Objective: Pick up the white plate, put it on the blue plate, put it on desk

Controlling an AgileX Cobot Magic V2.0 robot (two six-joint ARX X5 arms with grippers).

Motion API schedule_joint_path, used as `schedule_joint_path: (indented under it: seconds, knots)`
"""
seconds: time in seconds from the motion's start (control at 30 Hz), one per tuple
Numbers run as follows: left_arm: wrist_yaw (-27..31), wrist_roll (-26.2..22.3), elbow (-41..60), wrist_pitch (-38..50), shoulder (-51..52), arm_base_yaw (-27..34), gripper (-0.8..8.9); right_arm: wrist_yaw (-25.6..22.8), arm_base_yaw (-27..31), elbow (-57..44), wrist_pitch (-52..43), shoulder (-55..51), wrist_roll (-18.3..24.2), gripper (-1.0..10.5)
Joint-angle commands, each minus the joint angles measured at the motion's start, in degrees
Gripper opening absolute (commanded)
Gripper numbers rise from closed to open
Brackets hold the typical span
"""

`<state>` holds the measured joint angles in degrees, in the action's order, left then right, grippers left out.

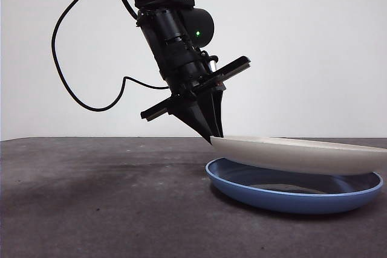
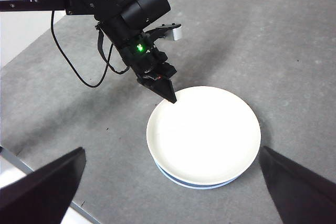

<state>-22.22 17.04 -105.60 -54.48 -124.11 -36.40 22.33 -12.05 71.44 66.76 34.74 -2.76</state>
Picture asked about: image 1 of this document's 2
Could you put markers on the blue round plate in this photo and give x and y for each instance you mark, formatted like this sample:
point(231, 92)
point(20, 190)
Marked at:
point(272, 200)

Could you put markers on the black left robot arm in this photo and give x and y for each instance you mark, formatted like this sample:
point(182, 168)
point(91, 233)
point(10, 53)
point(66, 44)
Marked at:
point(169, 28)

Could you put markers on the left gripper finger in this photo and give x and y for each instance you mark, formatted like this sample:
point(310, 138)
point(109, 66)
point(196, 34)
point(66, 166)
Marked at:
point(217, 113)
point(196, 116)

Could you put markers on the white round plate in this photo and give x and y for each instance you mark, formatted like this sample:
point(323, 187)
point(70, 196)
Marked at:
point(302, 156)

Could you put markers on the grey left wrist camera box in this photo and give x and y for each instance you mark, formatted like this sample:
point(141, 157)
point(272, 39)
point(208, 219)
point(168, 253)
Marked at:
point(213, 66)

